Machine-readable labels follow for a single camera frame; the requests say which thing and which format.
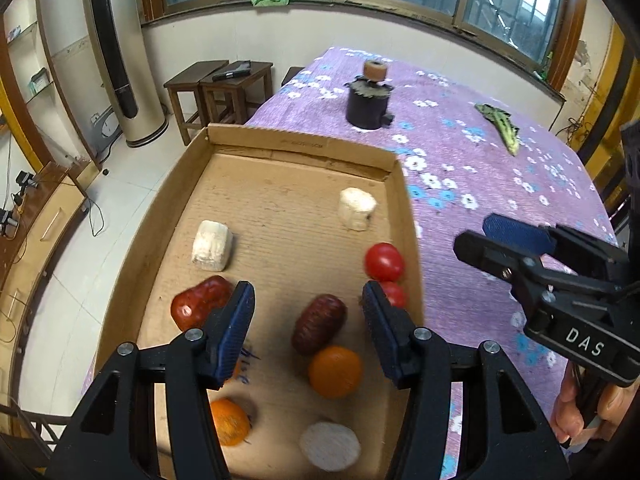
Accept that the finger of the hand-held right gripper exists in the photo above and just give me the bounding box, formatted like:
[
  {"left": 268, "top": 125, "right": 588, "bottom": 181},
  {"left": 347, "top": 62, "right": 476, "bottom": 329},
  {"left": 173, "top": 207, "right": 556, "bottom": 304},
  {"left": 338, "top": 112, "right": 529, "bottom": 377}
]
[
  {"left": 454, "top": 230, "right": 546, "bottom": 281},
  {"left": 482, "top": 212, "right": 628, "bottom": 283}
]

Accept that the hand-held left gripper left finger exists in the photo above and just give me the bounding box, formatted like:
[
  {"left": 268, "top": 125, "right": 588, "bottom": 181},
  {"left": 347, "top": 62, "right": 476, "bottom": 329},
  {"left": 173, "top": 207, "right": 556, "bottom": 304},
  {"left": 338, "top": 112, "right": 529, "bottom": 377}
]
[{"left": 45, "top": 281, "right": 257, "bottom": 480}]

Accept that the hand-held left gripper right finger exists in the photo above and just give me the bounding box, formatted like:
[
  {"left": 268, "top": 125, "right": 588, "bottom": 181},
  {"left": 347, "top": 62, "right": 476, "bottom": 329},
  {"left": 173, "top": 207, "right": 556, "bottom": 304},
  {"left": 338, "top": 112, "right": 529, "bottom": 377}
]
[{"left": 361, "top": 281, "right": 573, "bottom": 480}]

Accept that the red cherry tomato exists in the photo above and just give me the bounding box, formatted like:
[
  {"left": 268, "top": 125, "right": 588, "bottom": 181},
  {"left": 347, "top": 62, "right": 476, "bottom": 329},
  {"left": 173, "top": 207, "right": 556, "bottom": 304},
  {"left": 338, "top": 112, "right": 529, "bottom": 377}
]
[
  {"left": 364, "top": 242, "right": 406, "bottom": 282},
  {"left": 380, "top": 281, "right": 408, "bottom": 309}
]

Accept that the large red jujube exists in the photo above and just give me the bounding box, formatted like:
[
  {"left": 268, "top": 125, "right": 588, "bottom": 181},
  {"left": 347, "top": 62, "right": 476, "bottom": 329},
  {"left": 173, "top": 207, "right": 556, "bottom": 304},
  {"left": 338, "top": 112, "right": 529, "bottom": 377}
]
[{"left": 171, "top": 275, "right": 235, "bottom": 332}]

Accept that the dark red jujube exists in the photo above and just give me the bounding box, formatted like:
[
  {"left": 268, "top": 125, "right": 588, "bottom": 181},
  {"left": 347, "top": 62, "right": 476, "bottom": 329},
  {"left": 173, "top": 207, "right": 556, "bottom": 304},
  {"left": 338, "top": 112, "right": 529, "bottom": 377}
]
[{"left": 291, "top": 294, "right": 348, "bottom": 356}]

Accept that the large orange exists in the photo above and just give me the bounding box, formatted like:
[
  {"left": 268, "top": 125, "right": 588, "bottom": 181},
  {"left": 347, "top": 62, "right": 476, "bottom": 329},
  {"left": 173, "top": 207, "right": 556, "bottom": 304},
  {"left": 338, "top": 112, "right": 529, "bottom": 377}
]
[
  {"left": 210, "top": 398, "right": 252, "bottom": 447},
  {"left": 308, "top": 346, "right": 363, "bottom": 400}
]

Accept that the white root vegetable chunk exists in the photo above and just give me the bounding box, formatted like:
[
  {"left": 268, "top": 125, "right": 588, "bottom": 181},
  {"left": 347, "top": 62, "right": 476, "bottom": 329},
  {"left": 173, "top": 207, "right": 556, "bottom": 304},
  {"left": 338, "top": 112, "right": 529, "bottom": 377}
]
[
  {"left": 338, "top": 188, "right": 377, "bottom": 232},
  {"left": 191, "top": 220, "right": 234, "bottom": 272},
  {"left": 299, "top": 421, "right": 362, "bottom": 472}
]

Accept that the shallow cardboard box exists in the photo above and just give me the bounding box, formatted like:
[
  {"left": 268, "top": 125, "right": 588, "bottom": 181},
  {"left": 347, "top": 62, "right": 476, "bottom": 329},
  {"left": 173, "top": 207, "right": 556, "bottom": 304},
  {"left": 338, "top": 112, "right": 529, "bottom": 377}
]
[{"left": 95, "top": 123, "right": 426, "bottom": 480}]

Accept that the person's right hand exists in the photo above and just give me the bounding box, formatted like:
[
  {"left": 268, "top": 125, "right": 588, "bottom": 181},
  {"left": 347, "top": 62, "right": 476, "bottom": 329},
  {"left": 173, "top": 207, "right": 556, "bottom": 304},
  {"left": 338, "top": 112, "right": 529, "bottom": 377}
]
[{"left": 552, "top": 365, "right": 640, "bottom": 451}]

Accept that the purple floral blanket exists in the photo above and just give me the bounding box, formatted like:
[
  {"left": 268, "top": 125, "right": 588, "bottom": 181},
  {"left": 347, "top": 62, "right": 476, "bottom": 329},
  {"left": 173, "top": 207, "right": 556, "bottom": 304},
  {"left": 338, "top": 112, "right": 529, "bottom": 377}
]
[{"left": 82, "top": 46, "right": 621, "bottom": 480}]

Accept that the green leafy vegetable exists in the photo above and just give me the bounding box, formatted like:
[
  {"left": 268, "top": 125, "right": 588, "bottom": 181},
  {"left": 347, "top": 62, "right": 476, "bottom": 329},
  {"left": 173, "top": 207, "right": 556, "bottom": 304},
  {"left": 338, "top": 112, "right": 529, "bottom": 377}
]
[{"left": 474, "top": 103, "right": 521, "bottom": 155}]

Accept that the black cylindrical container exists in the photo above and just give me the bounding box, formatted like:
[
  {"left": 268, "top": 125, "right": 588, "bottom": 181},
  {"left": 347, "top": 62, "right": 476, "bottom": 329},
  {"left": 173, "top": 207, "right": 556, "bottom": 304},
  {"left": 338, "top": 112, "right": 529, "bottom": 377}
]
[{"left": 346, "top": 77, "right": 395, "bottom": 130}]

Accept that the wooden low cabinet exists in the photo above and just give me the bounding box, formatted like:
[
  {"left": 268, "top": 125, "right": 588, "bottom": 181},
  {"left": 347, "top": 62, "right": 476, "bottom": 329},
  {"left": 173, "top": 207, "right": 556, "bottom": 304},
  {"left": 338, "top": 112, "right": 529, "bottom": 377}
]
[{"left": 0, "top": 162, "right": 91, "bottom": 356}]

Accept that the beige tower air conditioner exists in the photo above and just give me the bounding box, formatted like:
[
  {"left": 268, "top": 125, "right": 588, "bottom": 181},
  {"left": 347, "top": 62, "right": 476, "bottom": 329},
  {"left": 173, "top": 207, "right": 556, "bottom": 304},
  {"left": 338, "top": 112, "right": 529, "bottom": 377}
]
[{"left": 80, "top": 0, "right": 169, "bottom": 148}]

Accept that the dark wooden chair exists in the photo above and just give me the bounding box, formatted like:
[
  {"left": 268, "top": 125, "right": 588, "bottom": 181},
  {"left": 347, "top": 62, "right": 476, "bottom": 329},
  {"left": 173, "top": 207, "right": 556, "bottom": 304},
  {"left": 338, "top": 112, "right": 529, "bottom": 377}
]
[{"left": 0, "top": 405, "right": 66, "bottom": 476}]

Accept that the black remote control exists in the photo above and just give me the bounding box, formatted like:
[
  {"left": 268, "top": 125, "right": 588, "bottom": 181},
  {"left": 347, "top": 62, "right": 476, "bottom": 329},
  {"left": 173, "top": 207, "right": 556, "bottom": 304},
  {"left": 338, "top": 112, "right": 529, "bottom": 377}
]
[{"left": 212, "top": 60, "right": 252, "bottom": 82}]

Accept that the black floor cable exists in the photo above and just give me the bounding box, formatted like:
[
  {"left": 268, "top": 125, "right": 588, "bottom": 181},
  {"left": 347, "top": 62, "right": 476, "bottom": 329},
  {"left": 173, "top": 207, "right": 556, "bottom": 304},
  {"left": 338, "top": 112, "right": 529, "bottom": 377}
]
[{"left": 87, "top": 200, "right": 106, "bottom": 237}]

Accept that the wall shelf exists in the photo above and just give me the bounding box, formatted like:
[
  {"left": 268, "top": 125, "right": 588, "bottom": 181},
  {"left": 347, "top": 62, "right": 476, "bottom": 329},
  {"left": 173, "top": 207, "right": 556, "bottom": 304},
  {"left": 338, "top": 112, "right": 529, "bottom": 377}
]
[{"left": 0, "top": 5, "right": 56, "bottom": 136}]

